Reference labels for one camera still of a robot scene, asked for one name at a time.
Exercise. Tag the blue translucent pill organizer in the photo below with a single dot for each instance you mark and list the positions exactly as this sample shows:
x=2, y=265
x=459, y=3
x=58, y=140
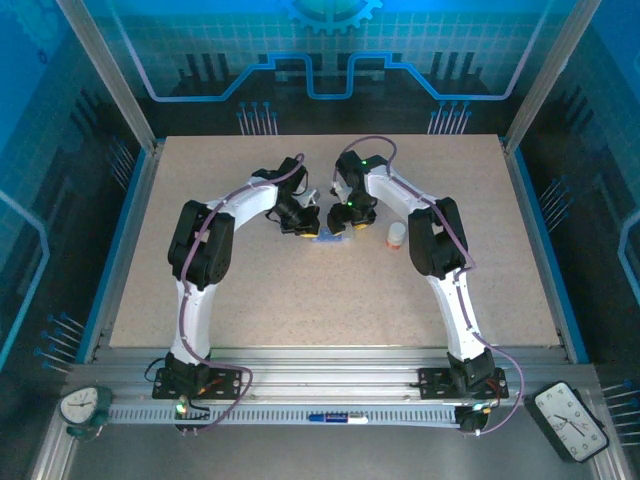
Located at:
x=330, y=239

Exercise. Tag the white pill bottle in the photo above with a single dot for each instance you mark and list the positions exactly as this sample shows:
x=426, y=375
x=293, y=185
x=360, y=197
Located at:
x=396, y=232

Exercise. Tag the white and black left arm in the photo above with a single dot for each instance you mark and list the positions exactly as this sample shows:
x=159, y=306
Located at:
x=200, y=250

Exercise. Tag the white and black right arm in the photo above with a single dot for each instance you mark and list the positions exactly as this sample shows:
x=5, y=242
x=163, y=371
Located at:
x=440, y=240

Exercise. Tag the blue table edge strip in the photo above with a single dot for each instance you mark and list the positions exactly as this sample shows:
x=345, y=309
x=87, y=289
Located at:
x=571, y=327
x=125, y=225

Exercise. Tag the blue and white marker pen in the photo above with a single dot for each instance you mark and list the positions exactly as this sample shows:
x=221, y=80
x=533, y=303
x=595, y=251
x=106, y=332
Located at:
x=337, y=418

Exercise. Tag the gear-print blue backdrop panel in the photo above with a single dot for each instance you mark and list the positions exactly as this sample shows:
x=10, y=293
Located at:
x=200, y=30

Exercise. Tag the black alarm clock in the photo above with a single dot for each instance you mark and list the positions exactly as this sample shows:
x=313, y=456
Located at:
x=567, y=420

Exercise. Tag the green alarm clock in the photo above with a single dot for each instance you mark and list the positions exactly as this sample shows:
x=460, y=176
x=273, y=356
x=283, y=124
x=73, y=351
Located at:
x=80, y=406

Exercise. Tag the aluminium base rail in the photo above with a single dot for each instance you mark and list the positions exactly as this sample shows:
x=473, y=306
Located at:
x=325, y=370

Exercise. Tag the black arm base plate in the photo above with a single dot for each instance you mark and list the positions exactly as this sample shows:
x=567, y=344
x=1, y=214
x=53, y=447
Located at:
x=432, y=382
x=167, y=387

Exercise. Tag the aluminium frame post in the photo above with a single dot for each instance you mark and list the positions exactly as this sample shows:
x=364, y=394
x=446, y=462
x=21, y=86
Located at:
x=545, y=75
x=115, y=80

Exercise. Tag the blue circuit-print wall panel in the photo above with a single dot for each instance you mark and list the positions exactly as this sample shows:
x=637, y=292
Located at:
x=30, y=150
x=610, y=150

